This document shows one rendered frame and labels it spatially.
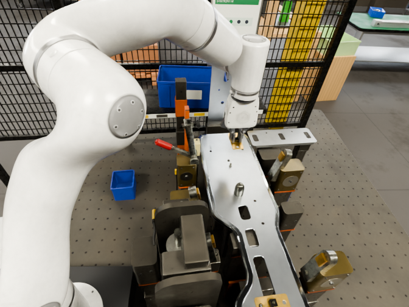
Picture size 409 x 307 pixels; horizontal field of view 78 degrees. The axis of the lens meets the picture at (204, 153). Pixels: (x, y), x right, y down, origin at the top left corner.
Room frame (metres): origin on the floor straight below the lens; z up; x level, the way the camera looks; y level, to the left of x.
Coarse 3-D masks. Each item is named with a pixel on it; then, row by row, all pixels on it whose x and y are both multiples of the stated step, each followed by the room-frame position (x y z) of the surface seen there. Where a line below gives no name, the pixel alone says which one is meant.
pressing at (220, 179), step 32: (224, 160) 0.69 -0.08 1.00; (256, 160) 0.70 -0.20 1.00; (224, 192) 0.53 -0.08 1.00; (256, 192) 0.54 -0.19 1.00; (224, 224) 0.41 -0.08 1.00; (256, 224) 0.42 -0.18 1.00; (256, 256) 0.32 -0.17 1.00; (288, 256) 0.32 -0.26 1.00; (256, 288) 0.23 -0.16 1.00; (288, 288) 0.24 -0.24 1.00
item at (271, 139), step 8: (304, 128) 0.93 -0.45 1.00; (264, 136) 0.85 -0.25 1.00; (272, 136) 0.85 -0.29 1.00; (288, 136) 0.86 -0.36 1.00; (296, 136) 0.87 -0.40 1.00; (304, 136) 0.87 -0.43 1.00; (312, 136) 0.87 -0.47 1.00; (256, 144) 0.79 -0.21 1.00; (264, 144) 0.80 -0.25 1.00; (272, 144) 0.80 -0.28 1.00; (280, 144) 0.81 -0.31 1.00; (288, 144) 0.81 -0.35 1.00; (296, 144) 0.82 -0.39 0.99; (304, 144) 0.83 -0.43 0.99
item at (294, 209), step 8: (280, 208) 0.50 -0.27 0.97; (288, 208) 0.49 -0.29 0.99; (296, 208) 0.49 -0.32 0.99; (280, 216) 0.49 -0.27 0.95; (288, 216) 0.47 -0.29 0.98; (296, 216) 0.48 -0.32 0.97; (280, 224) 0.47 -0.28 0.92; (288, 224) 0.47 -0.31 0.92; (296, 224) 0.48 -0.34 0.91; (288, 232) 0.48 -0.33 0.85
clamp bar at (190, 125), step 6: (186, 120) 0.63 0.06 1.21; (198, 120) 0.64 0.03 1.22; (180, 126) 0.62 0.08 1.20; (186, 126) 0.61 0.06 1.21; (192, 126) 0.62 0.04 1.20; (198, 126) 0.62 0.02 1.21; (186, 132) 0.61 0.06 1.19; (192, 132) 0.61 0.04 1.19; (192, 138) 0.61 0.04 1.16; (192, 144) 0.61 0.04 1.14; (192, 150) 0.61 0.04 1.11; (192, 156) 0.61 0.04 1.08
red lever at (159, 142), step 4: (156, 140) 0.60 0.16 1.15; (160, 140) 0.61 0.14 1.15; (156, 144) 0.60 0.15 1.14; (160, 144) 0.60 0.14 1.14; (164, 144) 0.60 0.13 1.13; (168, 144) 0.61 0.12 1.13; (164, 148) 0.60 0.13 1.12; (168, 148) 0.60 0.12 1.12; (172, 148) 0.61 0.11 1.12; (176, 148) 0.62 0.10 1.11; (176, 152) 0.61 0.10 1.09; (180, 152) 0.61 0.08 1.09; (184, 152) 0.62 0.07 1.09; (188, 152) 0.63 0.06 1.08; (188, 156) 0.62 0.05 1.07
